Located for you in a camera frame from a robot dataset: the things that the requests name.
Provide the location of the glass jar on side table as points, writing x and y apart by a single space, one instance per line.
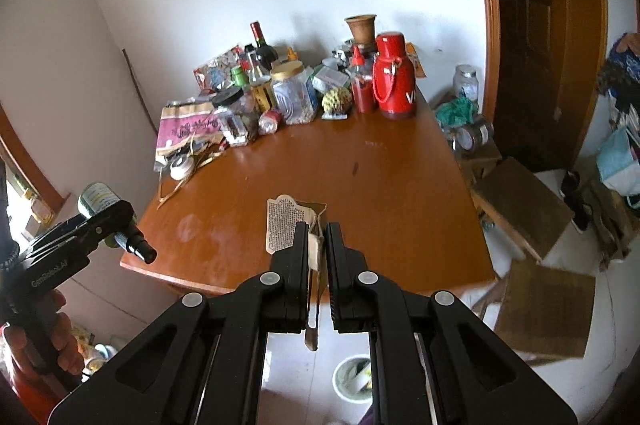
465 83

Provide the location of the clothes rack pile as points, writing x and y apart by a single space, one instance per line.
618 82

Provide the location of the white trash bin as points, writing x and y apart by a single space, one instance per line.
352 380

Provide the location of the lying metal lid jar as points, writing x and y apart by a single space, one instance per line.
473 136

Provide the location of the small white round device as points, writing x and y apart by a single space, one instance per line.
181 167

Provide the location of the small red can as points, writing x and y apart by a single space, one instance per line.
269 122

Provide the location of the dark wooden door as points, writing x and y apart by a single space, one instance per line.
543 58

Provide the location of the pink paper gift bag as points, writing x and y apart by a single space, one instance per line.
184 124

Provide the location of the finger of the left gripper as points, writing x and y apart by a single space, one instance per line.
64 250

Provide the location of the black lid glass jar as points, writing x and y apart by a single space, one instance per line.
237 115

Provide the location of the dark wine bottle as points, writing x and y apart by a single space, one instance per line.
266 55

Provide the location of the green cloth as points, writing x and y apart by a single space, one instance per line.
457 112

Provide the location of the gold lid plastic jar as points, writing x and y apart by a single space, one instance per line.
295 95

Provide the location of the wooden dining table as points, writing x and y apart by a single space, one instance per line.
392 185

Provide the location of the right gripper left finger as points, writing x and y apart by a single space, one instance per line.
286 301

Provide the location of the flat cardboard sheet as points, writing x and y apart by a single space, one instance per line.
546 312

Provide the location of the yellow green pinecone ornament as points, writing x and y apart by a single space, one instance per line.
337 102

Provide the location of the black shoes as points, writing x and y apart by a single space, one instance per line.
569 191

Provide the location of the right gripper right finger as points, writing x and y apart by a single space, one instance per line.
351 302

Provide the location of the small dark bottle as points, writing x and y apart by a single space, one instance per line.
96 197

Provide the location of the red thermos flask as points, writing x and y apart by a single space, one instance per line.
394 82

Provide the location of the wooden stool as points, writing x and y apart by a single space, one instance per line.
523 207

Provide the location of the brown clay vase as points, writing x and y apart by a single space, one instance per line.
362 28

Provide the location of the low wooden side table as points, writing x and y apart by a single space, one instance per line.
478 164

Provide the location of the red sauce bottle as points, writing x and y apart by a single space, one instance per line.
362 84

